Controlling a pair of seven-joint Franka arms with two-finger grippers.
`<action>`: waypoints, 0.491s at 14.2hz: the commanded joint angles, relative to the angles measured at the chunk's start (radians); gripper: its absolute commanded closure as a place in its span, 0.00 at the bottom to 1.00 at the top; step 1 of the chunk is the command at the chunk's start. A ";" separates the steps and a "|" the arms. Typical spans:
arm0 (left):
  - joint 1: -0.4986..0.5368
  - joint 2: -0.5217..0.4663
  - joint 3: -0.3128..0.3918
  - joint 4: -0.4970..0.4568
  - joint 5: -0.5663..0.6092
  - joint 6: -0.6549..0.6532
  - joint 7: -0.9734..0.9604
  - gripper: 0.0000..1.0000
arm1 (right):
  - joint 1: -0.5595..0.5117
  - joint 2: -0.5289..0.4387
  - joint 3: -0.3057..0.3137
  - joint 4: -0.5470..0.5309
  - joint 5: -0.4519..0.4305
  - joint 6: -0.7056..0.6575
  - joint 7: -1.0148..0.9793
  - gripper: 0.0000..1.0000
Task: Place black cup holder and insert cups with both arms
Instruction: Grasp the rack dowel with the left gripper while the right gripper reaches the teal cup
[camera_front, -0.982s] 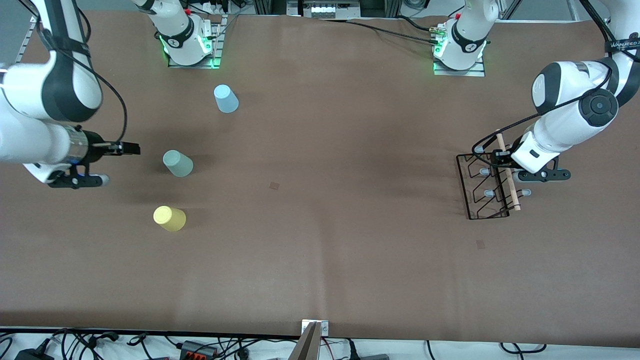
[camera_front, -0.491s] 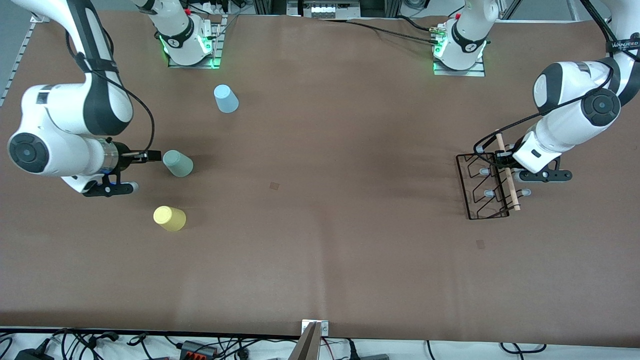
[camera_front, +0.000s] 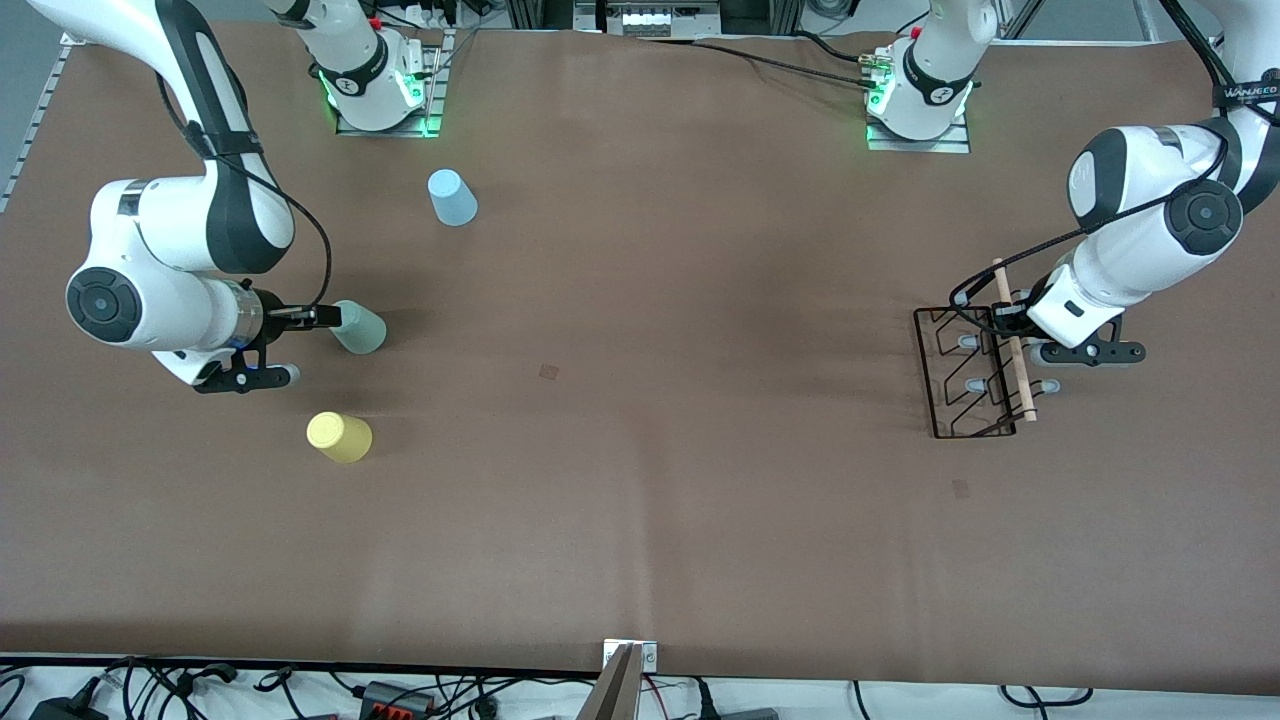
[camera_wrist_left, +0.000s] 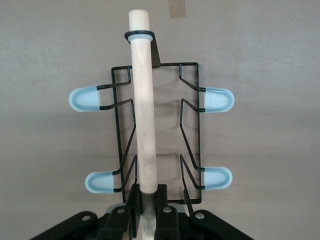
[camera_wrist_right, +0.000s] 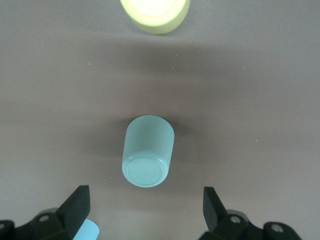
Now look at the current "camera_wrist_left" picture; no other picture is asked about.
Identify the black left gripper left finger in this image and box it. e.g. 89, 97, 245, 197
29, 183, 141, 240

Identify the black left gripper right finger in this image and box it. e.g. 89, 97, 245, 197
154, 183, 252, 240

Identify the black wire cup holder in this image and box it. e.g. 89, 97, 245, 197
68, 9, 236, 240

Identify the small brown tape mark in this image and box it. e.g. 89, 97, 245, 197
167, 0, 187, 19

